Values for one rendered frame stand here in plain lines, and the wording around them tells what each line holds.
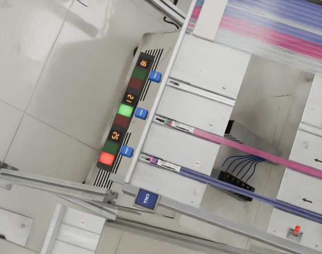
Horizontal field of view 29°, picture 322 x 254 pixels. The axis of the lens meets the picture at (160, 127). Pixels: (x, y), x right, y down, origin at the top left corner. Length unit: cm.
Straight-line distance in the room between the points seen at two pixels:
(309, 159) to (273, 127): 51
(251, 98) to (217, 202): 36
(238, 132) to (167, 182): 43
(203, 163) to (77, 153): 85
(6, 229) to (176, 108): 87
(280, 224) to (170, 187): 29
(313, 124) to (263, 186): 51
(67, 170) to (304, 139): 101
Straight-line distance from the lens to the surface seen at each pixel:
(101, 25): 247
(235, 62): 174
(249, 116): 209
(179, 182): 164
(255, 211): 215
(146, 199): 159
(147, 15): 261
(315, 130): 172
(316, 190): 168
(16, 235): 231
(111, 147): 168
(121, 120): 169
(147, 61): 174
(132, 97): 171
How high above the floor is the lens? 202
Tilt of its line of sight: 50 degrees down
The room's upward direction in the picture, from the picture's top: 93 degrees clockwise
